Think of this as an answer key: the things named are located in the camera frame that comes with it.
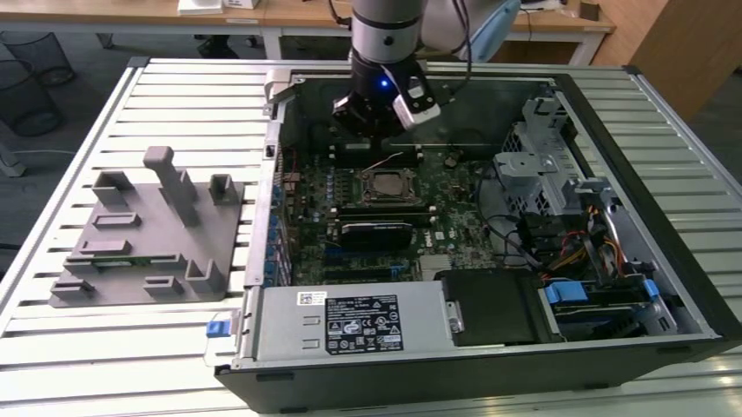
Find silver square CPU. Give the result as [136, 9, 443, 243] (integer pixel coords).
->
[373, 173, 408, 197]

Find metal socket cover frame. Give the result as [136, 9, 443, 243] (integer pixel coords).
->
[359, 169, 419, 205]

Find CPU socket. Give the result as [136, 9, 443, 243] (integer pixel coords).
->
[357, 168, 423, 207]

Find black RAM slot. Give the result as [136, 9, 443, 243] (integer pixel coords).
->
[332, 204, 435, 215]
[327, 144, 421, 156]
[328, 153, 423, 166]
[335, 212, 437, 225]

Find green motherboard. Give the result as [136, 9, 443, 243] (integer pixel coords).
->
[277, 147, 546, 288]

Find black graphics card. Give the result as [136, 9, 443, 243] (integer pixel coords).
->
[339, 220, 416, 254]

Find silver metal drive cage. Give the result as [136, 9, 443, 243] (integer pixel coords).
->
[491, 96, 624, 218]

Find black office chair base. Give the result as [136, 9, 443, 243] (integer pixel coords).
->
[199, 33, 261, 57]

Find small silver heatsink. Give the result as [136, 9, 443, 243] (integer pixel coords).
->
[417, 255, 455, 280]

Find long black expansion slot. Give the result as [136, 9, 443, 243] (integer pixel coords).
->
[321, 268, 401, 282]

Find grey plastic parts rack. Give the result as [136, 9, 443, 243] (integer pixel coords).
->
[48, 145, 248, 308]

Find black plastic shroud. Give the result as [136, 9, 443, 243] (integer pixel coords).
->
[432, 268, 563, 348]

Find wooden desk white legs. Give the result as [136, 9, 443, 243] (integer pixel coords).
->
[0, 0, 616, 67]

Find silver power supply unit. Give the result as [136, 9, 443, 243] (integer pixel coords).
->
[231, 280, 459, 364]

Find green RAM stick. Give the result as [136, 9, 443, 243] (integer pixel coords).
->
[92, 255, 179, 267]

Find blue disk carrier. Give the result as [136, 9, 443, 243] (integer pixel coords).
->
[543, 281, 590, 310]

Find wooden cabinet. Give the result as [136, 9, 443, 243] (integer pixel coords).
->
[590, 0, 742, 122]

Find black mesh waste bin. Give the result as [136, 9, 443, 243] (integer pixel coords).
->
[0, 59, 65, 136]
[4, 32, 76, 86]

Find black open PC case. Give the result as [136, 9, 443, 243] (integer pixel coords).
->
[203, 65, 742, 414]

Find grey metal stand foot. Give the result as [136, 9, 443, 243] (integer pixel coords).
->
[0, 129, 28, 179]

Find thin black camera cable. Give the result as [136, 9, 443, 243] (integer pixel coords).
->
[443, 0, 472, 103]

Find coloured wire bundle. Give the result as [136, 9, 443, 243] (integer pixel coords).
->
[543, 208, 631, 279]

